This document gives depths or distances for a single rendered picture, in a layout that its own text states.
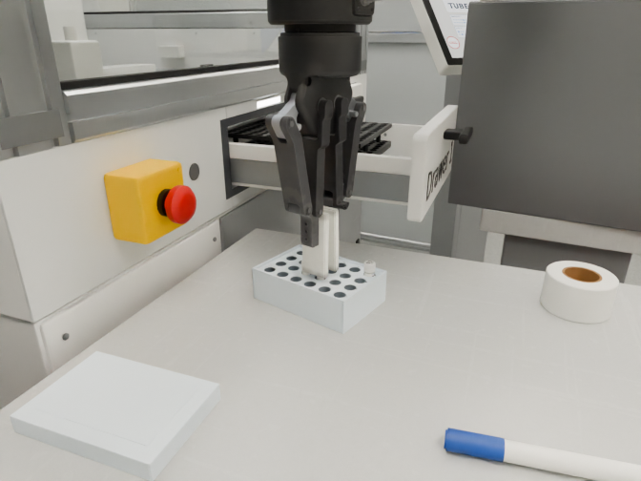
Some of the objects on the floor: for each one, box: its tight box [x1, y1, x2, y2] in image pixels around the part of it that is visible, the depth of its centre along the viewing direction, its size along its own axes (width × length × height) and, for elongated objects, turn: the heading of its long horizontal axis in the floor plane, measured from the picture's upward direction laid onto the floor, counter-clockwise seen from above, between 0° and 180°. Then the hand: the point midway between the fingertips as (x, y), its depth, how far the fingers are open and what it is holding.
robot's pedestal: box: [480, 208, 641, 283], centre depth 105 cm, size 30×30×76 cm
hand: (320, 240), depth 51 cm, fingers closed, pressing on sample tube
